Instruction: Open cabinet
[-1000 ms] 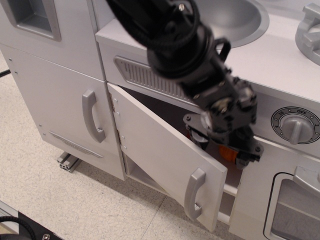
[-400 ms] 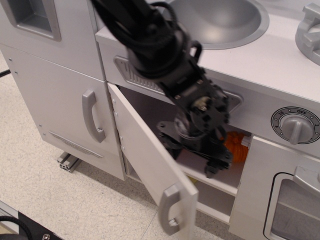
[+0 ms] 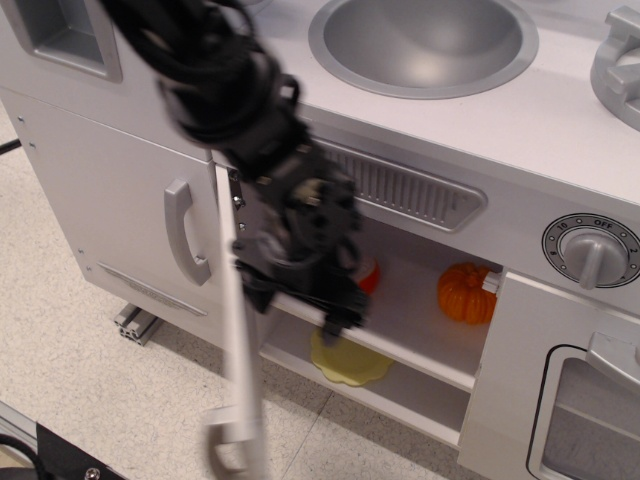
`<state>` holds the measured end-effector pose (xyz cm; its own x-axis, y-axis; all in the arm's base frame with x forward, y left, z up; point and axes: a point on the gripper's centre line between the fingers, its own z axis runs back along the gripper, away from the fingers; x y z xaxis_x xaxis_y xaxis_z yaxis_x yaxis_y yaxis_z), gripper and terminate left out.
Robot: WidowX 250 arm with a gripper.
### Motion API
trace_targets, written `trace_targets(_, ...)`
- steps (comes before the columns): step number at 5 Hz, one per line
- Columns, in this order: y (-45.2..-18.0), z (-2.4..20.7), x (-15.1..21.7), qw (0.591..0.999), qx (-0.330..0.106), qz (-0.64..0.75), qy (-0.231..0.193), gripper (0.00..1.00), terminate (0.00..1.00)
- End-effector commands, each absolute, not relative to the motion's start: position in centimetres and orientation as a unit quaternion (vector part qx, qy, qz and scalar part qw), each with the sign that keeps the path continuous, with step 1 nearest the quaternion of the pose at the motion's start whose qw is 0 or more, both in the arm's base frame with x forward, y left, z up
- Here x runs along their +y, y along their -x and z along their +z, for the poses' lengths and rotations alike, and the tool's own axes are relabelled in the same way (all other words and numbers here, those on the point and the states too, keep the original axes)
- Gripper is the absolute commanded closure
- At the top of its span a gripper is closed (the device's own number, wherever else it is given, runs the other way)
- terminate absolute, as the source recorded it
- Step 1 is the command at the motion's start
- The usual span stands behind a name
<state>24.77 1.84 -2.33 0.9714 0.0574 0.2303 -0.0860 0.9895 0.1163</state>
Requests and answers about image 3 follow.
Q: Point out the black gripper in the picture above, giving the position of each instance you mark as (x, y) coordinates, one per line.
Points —
(321, 279)

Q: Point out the white cabinet door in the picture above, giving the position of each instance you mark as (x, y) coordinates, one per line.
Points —
(241, 353)

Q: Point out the grey cabinet door handle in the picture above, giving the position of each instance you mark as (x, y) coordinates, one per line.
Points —
(228, 425)

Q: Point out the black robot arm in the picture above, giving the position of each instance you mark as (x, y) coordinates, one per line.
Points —
(225, 92)

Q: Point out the yellow plastic plate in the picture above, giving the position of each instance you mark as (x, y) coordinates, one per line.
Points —
(343, 361)

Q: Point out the red white toy food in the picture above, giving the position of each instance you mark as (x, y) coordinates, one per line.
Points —
(367, 276)

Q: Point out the aluminium extrusion bar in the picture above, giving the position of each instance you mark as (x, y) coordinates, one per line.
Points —
(136, 324)

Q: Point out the grey vent grille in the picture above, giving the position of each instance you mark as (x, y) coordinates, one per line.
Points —
(432, 200)

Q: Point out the orange toy pumpkin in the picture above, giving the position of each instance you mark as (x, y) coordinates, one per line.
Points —
(461, 295)

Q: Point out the silver fridge emblem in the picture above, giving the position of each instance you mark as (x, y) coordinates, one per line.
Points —
(152, 292)

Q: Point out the white fridge door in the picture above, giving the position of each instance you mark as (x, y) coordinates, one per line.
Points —
(106, 189)

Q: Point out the white toy kitchen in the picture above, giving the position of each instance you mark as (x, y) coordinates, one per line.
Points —
(460, 400)

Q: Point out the silver sink bowl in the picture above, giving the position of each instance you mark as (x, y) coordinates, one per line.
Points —
(424, 50)

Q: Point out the grey timer knob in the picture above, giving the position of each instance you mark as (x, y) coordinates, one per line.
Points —
(592, 250)

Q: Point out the white oven door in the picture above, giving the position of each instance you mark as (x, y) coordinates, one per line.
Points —
(587, 420)

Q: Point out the grey ice dispenser recess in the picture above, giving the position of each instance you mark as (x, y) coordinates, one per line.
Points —
(75, 34)

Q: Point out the grey stove burner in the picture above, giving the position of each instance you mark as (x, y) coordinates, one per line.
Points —
(615, 83)

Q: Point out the grey fridge door handle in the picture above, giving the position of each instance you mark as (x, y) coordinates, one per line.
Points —
(177, 201)

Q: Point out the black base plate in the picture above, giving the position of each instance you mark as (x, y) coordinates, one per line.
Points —
(64, 460)

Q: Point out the grey oven handle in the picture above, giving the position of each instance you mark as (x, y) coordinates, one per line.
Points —
(616, 359)

